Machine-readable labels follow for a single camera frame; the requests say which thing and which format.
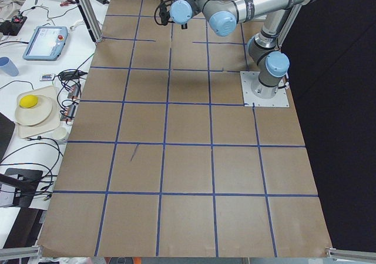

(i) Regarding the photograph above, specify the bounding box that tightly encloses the near blue teach pendant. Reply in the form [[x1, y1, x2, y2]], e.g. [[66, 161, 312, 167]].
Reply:
[[23, 26, 68, 61]]

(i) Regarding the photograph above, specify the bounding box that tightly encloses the black cable bundle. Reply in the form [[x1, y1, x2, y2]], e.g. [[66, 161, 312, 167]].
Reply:
[[0, 136, 65, 202]]

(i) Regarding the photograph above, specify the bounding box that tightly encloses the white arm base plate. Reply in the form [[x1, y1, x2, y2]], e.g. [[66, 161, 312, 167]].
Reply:
[[240, 71, 290, 108]]

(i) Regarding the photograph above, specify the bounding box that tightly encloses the yellow lemon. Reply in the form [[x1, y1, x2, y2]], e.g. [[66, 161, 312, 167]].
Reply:
[[19, 95, 38, 109]]

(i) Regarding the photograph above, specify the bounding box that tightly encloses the aluminium frame post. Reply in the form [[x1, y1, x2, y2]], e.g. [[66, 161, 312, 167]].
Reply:
[[75, 0, 103, 43]]

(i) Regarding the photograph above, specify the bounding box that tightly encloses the cream square tray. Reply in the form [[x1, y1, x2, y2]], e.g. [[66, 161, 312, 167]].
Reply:
[[15, 86, 60, 139]]

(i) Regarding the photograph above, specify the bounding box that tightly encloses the light blue cup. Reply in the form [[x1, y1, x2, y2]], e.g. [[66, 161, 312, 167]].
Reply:
[[0, 56, 19, 76]]

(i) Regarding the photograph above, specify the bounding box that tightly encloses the brown relay board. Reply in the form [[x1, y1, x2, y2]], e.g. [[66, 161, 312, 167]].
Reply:
[[60, 102, 79, 123], [67, 82, 81, 100]]

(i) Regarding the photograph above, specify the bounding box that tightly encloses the black device on stand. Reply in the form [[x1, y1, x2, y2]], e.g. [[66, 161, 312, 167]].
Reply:
[[1, 168, 43, 208]]

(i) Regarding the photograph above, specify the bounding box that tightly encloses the white paper cup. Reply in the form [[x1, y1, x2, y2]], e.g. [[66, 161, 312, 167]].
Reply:
[[52, 127, 69, 144]]

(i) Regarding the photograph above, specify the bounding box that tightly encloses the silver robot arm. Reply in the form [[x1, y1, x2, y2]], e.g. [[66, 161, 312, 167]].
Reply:
[[167, 0, 316, 99]]

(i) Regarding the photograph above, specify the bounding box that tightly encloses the cream round plate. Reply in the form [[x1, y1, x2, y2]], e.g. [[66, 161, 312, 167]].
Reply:
[[15, 95, 52, 126]]

